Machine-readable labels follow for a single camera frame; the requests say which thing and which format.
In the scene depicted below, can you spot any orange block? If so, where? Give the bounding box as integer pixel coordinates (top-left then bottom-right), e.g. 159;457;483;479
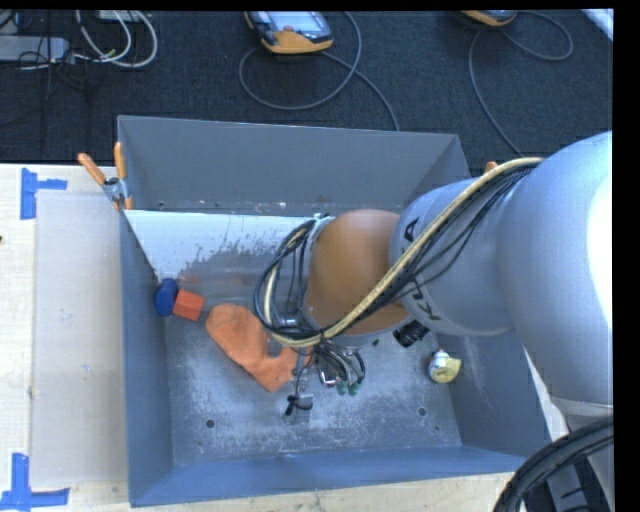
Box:
171;288;207;323

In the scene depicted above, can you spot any orange cloth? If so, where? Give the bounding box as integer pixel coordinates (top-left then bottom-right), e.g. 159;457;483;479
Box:
204;302;314;394

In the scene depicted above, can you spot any yellow and white toy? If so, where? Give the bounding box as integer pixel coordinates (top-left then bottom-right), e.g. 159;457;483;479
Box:
427;348;463;385

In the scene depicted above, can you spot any blue ball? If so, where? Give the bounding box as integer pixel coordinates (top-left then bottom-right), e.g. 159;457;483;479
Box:
153;277;180;318

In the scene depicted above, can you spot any pale flat board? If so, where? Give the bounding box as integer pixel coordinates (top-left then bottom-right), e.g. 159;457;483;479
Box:
28;189;132;494

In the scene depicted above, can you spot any grey metal bin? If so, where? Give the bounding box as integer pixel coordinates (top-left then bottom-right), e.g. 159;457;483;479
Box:
116;114;552;509

